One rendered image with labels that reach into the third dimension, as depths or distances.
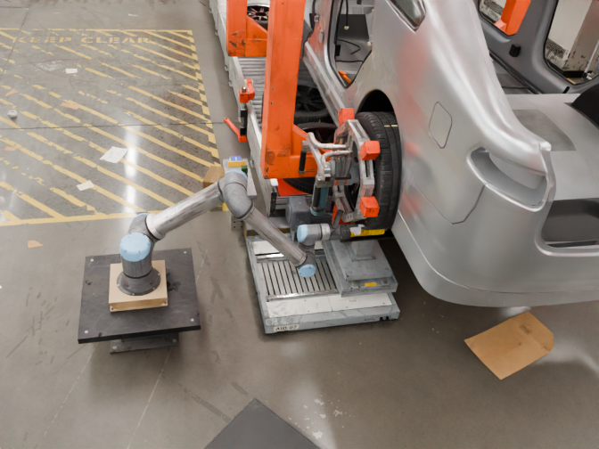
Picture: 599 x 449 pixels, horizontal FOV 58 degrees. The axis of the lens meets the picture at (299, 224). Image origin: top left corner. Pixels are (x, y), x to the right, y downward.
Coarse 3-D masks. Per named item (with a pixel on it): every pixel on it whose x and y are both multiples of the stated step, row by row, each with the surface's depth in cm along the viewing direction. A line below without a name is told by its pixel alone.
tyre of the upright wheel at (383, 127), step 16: (368, 112) 292; (384, 112) 293; (368, 128) 284; (384, 128) 279; (384, 144) 273; (400, 144) 275; (384, 160) 272; (400, 160) 273; (384, 176) 272; (400, 176) 274; (384, 192) 274; (352, 208) 319; (384, 208) 280; (368, 224) 294; (384, 224) 292
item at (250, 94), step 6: (246, 78) 458; (246, 84) 458; (252, 84) 460; (246, 90) 442; (252, 90) 446; (240, 96) 437; (246, 96) 438; (252, 96) 444; (228, 120) 486; (240, 138) 462; (246, 138) 464
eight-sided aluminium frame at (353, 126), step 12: (348, 120) 291; (336, 132) 311; (348, 132) 305; (360, 132) 285; (360, 144) 275; (360, 156) 275; (360, 168) 277; (372, 168) 276; (360, 180) 277; (372, 180) 275; (336, 192) 323; (360, 192) 279; (372, 192) 279; (336, 204) 321; (348, 204) 317; (348, 216) 302; (360, 216) 288
